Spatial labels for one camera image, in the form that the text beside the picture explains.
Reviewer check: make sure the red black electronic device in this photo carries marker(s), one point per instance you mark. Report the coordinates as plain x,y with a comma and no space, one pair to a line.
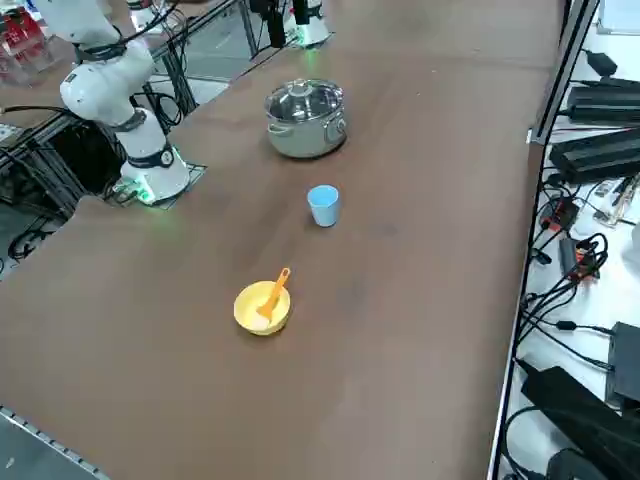
560,215

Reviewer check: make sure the black box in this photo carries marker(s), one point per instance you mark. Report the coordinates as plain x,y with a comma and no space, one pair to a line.
625,360

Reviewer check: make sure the aluminium camera post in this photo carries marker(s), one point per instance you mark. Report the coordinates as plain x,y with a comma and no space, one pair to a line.
562,75

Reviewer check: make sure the blue plastic cup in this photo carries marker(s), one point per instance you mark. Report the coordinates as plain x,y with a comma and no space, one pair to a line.
325,215

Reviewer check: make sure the long black power brick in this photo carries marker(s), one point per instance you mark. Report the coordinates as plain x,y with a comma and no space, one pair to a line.
575,410

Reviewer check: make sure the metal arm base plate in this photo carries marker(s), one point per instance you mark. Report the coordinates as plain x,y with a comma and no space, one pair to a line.
197,169

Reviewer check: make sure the black orange adapter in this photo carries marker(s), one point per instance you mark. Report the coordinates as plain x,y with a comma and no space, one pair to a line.
570,255

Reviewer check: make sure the clear shelf with red packets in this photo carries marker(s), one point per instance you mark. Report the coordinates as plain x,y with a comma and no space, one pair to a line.
25,45

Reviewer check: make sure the glass pot lid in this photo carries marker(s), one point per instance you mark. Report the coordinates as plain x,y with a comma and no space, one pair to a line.
300,107

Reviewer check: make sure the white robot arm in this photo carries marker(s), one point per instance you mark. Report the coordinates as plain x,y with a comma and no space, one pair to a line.
316,27
100,95

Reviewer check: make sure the yellow plastic bowl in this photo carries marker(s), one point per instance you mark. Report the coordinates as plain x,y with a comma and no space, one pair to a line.
250,320

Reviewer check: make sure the small black power adapter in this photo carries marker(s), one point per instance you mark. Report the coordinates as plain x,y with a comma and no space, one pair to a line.
602,62

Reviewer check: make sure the stainless steel pot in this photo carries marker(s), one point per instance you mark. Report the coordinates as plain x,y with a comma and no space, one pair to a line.
305,140

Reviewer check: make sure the large black finned adapter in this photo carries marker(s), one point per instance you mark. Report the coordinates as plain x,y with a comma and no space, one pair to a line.
595,155
605,105

